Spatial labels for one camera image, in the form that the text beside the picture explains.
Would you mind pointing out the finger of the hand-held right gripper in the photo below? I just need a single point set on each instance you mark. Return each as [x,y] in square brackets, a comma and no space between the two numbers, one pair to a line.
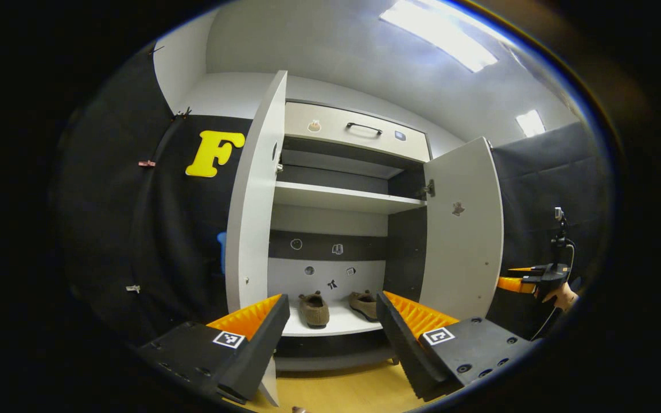
[528,269]
[514,284]

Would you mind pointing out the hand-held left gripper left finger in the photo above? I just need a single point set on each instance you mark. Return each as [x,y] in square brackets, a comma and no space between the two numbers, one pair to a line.
[259,350]

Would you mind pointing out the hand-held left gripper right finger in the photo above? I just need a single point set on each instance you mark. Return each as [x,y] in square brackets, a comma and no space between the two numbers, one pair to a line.
[405,350]

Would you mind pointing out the white shoe cabinet door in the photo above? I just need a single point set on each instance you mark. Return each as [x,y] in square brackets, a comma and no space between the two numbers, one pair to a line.
[462,258]
[253,229]

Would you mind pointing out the brown fuzzy shoe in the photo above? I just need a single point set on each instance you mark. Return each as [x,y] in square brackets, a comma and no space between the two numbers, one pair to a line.
[364,304]
[313,310]

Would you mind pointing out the white shoe cabinet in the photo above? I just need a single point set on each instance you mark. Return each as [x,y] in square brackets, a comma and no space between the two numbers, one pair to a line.
[342,198]

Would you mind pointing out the white cabinet drawer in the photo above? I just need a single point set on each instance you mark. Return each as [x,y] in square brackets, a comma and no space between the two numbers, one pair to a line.
[336,135]

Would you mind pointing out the small ceiling light panel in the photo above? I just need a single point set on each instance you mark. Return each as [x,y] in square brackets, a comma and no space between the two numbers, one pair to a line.
[530,123]

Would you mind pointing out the black cloth clip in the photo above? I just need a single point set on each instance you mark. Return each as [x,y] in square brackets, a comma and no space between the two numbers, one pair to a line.
[183,113]
[156,50]

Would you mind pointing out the long ceiling light panel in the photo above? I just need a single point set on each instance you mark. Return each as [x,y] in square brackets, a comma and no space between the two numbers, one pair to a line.
[439,34]

